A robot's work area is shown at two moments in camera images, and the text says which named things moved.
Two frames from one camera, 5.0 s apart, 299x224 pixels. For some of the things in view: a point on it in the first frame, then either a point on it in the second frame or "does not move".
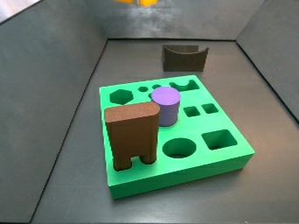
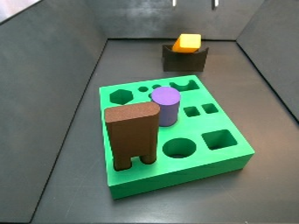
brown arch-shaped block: (132, 126) does not move
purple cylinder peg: (166, 98) does not move
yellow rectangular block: (144, 3) → (186, 43)
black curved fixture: (182, 58) does not move
